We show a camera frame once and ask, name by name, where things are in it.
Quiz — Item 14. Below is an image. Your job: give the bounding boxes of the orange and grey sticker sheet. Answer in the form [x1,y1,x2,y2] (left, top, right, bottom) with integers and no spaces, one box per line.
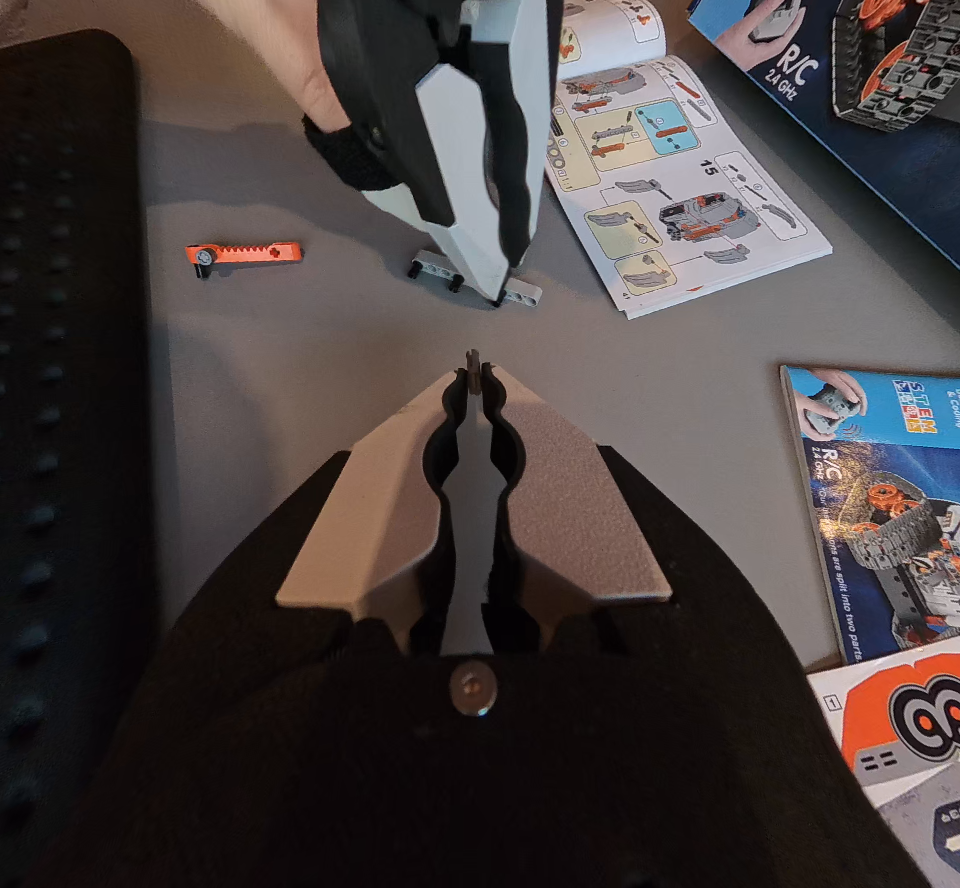
[805,636,960,888]

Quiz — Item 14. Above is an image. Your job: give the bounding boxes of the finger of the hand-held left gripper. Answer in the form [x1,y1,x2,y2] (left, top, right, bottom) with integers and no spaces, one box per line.
[414,63,520,304]
[457,0,558,268]

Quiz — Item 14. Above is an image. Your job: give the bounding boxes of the white instruction booklet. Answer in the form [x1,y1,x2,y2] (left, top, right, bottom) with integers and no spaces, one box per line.
[543,0,834,321]

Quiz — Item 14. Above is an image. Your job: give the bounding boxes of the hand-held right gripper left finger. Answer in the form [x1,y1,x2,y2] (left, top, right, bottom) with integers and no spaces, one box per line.
[274,369,470,655]

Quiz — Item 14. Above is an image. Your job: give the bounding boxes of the blue cover manual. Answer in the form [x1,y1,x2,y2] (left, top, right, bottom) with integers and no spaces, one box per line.
[779,364,960,666]

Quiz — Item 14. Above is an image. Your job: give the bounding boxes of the orange toy gear rack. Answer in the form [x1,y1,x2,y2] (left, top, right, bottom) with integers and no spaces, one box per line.
[184,240,305,280]

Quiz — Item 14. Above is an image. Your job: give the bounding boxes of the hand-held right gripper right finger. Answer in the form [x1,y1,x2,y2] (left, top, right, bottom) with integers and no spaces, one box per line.
[480,363,674,655]

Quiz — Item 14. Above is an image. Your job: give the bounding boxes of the grey desk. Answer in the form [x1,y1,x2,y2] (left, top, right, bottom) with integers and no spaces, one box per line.
[0,0,960,686]

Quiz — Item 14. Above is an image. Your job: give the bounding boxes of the blue robot kit box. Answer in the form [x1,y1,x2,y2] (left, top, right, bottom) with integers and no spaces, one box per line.
[686,0,960,271]

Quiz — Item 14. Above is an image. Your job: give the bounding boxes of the light grey toy beam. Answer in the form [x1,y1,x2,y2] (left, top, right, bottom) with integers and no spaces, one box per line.
[408,249,543,310]

